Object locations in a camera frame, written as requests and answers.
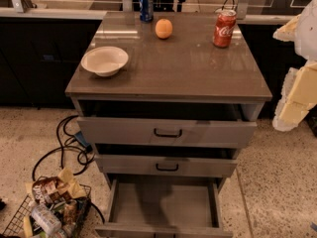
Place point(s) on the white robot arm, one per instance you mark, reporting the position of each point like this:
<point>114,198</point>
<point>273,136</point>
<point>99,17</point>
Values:
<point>305,42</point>

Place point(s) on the orange fruit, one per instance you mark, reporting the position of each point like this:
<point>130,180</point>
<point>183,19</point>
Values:
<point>163,28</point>

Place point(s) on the yellow packet in basket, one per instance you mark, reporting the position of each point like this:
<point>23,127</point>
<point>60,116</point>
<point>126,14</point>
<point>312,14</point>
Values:
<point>27,227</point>

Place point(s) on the white paper bowl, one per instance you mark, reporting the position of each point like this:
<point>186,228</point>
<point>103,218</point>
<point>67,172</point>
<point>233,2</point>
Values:
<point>104,61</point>

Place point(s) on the bottom open grey drawer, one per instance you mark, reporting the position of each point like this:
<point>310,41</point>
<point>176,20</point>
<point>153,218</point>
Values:
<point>163,207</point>

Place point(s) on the top grey drawer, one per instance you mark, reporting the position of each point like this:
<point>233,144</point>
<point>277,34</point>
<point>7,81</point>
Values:
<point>160,132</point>

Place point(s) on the black wire basket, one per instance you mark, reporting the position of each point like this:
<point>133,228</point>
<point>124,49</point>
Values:
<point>70,213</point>

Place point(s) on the brown snack bag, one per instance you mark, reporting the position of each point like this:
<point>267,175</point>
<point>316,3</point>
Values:
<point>63,187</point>

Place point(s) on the clear plastic bottle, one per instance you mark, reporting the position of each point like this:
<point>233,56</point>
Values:
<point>45,218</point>

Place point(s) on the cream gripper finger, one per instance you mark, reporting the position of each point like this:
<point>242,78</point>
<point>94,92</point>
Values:
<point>286,33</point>
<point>298,97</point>

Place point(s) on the red coke can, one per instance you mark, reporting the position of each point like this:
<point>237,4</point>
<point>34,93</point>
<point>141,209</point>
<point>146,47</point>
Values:
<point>224,28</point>

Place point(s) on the grey drawer cabinet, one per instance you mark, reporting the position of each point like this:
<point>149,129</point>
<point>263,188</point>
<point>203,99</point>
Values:
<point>184,77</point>

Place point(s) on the middle grey drawer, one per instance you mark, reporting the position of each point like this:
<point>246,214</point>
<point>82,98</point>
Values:
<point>165,166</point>

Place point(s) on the blue pepsi can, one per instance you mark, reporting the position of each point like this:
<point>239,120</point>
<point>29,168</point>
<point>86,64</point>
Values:
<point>146,10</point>

